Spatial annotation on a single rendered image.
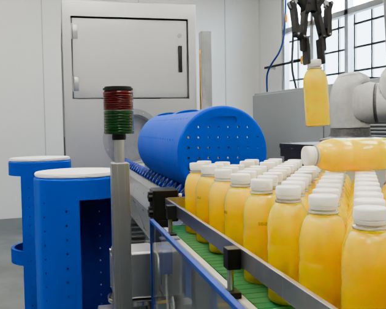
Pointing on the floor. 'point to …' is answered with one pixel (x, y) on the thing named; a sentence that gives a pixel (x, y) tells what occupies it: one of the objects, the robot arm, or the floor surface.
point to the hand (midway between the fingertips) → (313, 52)
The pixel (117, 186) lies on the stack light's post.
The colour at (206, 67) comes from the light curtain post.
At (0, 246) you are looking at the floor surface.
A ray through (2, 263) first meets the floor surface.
